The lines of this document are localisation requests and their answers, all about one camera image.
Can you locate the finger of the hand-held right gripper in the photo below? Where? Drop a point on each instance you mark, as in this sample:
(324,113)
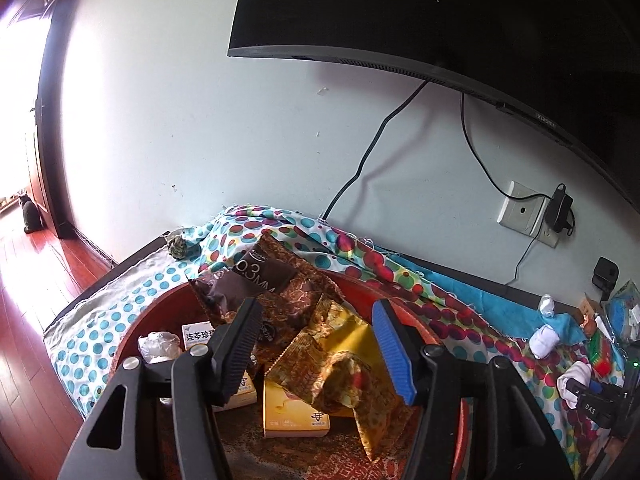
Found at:
(590,389)

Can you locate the white crumpled tissue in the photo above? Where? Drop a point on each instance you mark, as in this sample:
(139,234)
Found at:
(157,347)

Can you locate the small white wall socket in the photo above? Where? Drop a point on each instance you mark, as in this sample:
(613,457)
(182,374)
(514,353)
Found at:
(549,237)

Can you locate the brown snack bag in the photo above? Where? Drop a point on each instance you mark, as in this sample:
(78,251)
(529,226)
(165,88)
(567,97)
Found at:
(265,270)

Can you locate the clear bag with blue item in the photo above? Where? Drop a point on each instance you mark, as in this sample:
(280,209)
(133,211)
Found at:
(625,310)

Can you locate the black power adapter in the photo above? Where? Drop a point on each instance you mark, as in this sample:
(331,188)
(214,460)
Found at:
(559,207)

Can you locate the black television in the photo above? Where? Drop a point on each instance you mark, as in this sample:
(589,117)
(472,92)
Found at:
(450,10)

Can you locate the yellow snack bag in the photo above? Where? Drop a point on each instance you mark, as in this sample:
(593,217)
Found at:
(345,375)

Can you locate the white sock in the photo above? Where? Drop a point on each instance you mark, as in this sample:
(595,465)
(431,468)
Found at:
(546,306)
(544,341)
(572,377)

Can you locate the yellow medicine box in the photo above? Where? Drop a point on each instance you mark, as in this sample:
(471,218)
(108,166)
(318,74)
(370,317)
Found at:
(295,410)
(197,337)

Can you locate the dark cat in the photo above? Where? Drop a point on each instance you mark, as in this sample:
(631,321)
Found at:
(30,215)

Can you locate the small brown figurine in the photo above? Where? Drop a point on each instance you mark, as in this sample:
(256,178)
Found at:
(590,326)

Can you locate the round red tray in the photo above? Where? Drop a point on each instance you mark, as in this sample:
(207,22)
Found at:
(280,460)

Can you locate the dark wooden door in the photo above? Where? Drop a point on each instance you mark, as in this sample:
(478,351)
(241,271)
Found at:
(50,135)

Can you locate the small black camera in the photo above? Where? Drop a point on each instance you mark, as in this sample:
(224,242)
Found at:
(605,275)

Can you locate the red and green box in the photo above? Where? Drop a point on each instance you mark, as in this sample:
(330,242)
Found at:
(600,355)

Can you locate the teal cloth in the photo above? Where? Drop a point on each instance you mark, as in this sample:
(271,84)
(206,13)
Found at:
(450,300)

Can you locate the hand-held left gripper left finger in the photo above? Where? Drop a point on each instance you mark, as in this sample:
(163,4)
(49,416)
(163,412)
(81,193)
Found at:
(240,345)

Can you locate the polka dot cloth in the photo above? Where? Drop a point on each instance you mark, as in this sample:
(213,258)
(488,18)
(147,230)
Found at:
(100,320)

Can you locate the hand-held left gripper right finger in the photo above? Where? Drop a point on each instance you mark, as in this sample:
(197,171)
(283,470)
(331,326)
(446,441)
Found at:
(395,355)

